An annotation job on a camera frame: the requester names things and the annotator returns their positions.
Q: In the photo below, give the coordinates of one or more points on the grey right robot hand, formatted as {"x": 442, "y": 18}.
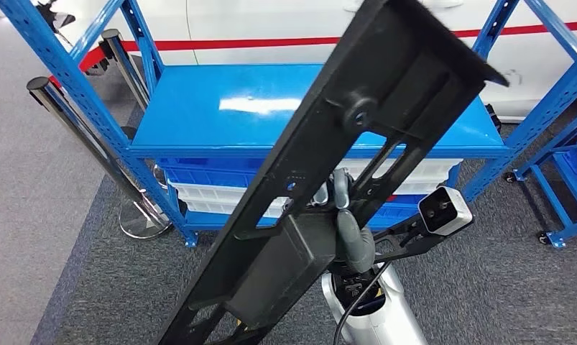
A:
{"x": 357, "y": 252}

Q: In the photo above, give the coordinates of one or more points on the black plastic plate bracket part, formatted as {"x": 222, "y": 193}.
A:
{"x": 316, "y": 119}

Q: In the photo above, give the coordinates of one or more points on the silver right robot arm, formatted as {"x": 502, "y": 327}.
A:
{"x": 388, "y": 324}

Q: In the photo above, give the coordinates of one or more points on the blue metal shelf rack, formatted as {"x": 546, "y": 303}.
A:
{"x": 197, "y": 124}

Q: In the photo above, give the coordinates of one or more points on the white plastic crate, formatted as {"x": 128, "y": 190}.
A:
{"x": 421, "y": 169}
{"x": 212, "y": 193}
{"x": 421, "y": 186}
{"x": 217, "y": 208}

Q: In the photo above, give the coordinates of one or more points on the blue wheeled metal rack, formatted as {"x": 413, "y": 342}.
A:
{"x": 550, "y": 204}

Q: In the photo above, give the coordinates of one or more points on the long red barrier belt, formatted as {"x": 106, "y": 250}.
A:
{"x": 221, "y": 44}

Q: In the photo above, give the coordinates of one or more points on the white car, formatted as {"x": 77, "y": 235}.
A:
{"x": 245, "y": 19}

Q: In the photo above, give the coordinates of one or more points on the short red barrier belt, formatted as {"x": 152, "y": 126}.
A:
{"x": 90, "y": 57}

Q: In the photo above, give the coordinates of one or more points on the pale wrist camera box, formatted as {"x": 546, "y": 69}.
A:
{"x": 445, "y": 212}

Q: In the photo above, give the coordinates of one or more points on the chrome stanchion post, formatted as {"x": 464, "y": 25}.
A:
{"x": 38, "y": 85}
{"x": 124, "y": 62}

